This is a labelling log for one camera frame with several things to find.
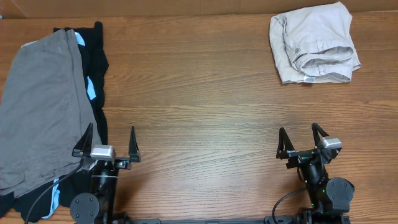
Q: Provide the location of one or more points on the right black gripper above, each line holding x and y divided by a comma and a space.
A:
285, 150

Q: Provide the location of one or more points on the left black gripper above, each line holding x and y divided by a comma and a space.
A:
133, 153

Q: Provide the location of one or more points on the beige khaki shorts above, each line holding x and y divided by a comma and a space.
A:
314, 45

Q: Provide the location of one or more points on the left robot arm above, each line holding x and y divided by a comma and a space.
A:
97, 206

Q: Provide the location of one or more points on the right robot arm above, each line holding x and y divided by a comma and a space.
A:
330, 197

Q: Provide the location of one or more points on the grey folded garment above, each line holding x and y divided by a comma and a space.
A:
44, 112

